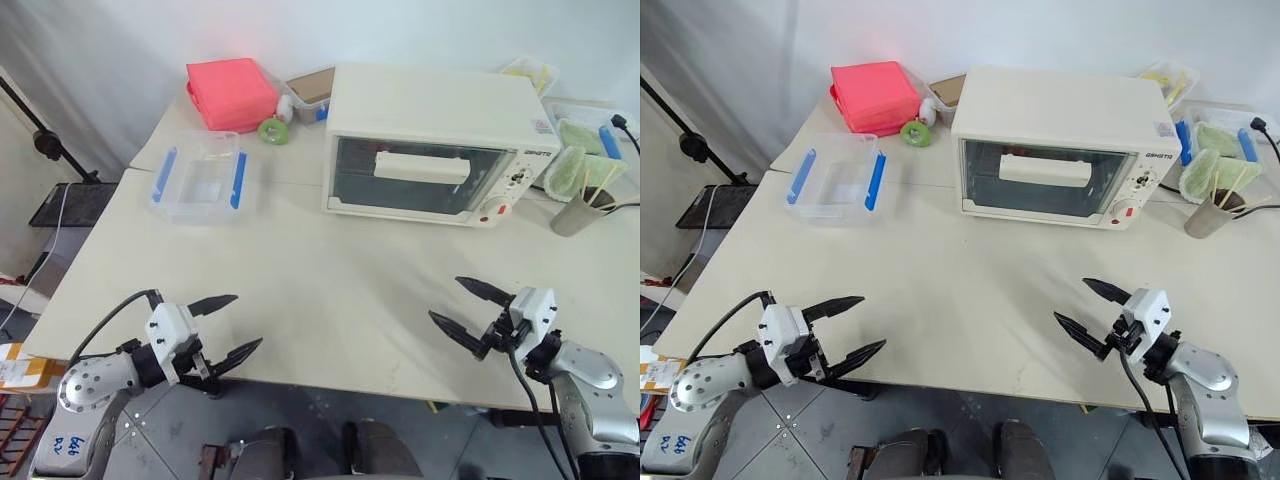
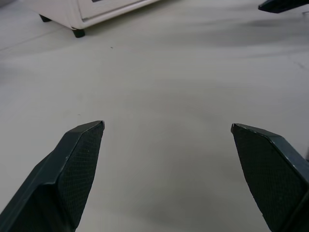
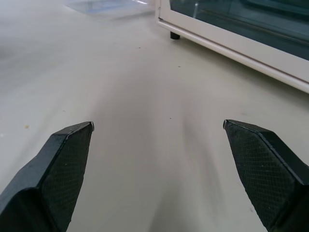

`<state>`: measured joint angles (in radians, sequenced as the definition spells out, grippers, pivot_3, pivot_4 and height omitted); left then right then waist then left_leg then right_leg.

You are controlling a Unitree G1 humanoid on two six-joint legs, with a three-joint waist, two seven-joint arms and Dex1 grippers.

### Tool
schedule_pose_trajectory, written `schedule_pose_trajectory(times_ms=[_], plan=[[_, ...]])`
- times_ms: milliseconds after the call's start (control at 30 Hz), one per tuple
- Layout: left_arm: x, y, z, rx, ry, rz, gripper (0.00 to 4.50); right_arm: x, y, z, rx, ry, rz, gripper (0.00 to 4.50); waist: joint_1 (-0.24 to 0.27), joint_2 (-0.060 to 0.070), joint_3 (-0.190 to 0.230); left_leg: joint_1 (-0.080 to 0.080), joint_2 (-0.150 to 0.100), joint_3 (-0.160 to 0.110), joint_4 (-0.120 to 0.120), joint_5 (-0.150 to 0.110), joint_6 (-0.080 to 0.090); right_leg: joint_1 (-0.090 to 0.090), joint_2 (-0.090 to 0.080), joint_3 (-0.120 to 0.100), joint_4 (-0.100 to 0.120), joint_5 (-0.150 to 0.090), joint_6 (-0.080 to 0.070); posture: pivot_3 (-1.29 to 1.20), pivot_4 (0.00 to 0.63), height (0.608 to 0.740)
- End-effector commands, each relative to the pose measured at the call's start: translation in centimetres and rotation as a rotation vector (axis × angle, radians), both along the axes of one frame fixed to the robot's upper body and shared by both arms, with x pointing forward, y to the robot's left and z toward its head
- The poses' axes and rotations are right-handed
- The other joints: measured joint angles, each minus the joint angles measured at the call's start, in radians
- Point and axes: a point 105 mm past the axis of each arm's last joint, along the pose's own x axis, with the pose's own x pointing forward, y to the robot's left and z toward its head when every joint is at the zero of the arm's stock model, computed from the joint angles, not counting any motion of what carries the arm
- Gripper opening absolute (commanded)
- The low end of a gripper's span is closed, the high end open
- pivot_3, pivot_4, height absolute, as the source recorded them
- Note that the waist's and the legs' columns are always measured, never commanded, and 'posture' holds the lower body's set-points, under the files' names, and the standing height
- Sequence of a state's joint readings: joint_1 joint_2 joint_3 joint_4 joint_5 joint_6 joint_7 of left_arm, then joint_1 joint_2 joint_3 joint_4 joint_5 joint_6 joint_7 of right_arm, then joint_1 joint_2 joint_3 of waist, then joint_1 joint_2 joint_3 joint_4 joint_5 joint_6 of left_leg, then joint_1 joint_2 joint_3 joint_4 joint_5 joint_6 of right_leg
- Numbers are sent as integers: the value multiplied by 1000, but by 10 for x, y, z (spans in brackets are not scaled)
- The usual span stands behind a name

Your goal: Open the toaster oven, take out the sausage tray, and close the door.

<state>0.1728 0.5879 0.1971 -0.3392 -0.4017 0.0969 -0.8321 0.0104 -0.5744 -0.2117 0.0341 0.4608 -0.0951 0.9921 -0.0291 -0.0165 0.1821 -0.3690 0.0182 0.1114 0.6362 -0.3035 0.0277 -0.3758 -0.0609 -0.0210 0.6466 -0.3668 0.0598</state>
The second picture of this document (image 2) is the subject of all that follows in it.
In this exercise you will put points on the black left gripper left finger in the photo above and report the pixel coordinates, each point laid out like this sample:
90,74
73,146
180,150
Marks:
60,181

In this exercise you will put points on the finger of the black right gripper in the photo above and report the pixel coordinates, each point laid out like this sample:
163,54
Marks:
281,6

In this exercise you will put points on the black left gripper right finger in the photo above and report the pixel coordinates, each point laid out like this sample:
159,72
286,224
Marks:
272,176

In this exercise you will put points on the white appliance with black feet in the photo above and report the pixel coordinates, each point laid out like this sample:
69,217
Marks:
96,12

